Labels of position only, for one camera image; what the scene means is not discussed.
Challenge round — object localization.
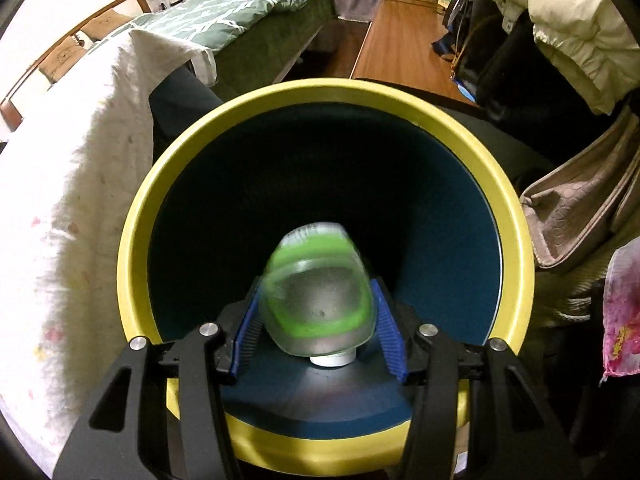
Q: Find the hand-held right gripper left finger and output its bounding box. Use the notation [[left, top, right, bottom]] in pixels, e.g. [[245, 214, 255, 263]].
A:
[[52, 286, 266, 480]]

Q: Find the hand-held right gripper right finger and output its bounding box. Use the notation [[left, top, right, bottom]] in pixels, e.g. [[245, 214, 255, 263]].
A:
[[370, 277, 583, 480]]

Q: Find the clear plastic bottle green label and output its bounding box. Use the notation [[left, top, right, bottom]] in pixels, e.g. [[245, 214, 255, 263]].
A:
[[262, 220, 378, 367]]

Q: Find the yellow rimmed round bin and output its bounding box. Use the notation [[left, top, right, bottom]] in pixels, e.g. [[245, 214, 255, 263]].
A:
[[116, 77, 536, 465]]

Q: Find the white floral table cloth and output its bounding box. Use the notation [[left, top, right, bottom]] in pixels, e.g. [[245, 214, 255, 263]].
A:
[[0, 27, 218, 478]]

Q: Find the beige textured handbag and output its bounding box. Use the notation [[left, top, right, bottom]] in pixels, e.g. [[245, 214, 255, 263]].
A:
[[519, 105, 640, 273]]

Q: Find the pink floral cloth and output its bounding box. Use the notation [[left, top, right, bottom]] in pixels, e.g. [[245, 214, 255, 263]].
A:
[[600, 242, 640, 386]]

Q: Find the wooden desk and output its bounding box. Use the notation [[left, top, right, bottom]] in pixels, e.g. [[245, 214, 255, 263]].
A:
[[350, 0, 476, 106]]

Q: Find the dark green bed base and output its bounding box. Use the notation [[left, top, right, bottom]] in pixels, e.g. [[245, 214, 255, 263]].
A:
[[210, 0, 341, 103]]

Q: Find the black bag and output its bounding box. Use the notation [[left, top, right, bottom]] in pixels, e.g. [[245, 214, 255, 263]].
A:
[[452, 0, 626, 136]]

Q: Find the wooden bed headboard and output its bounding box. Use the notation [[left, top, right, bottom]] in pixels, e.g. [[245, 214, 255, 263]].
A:
[[0, 0, 156, 121]]

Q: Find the cream puffer jacket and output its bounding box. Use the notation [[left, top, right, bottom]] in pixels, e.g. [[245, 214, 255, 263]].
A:
[[420, 0, 636, 116]]

